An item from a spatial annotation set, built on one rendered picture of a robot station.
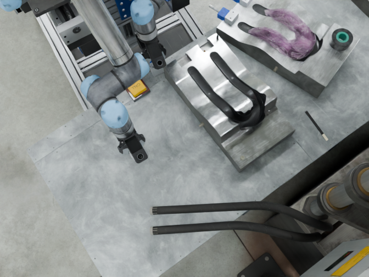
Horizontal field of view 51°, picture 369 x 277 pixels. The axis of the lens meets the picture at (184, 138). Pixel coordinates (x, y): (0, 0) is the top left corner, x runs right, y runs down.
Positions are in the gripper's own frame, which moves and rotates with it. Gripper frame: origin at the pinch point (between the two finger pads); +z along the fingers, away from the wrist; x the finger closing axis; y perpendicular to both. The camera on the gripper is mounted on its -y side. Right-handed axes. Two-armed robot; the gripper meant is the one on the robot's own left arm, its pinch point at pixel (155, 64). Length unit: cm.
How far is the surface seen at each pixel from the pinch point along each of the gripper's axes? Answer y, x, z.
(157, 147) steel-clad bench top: -30.9, 13.7, 4.6
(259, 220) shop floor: -70, -22, 85
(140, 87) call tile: -6.2, 9.5, 0.9
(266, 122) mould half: -42, -27, -1
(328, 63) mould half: -33, -58, -6
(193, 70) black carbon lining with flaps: -11.2, -11.5, -3.9
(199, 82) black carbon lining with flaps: -16.8, -11.6, -3.4
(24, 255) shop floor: -30, 106, 85
